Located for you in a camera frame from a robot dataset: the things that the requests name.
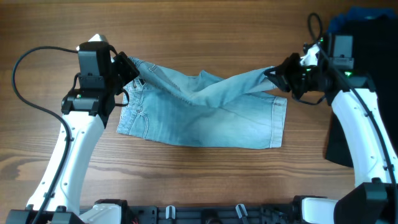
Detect light blue denim shorts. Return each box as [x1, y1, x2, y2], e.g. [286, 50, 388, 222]
[117, 58, 287, 149]

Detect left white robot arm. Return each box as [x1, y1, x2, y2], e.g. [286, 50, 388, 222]
[6, 34, 139, 223]

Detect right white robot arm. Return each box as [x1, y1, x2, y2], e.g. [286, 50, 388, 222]
[264, 35, 397, 223]

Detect blue folded garment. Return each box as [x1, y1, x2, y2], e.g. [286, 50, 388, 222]
[327, 6, 397, 33]

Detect black folded garment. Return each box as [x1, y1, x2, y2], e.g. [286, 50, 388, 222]
[325, 15, 398, 169]

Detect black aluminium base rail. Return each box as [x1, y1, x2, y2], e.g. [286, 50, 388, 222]
[130, 204, 304, 224]

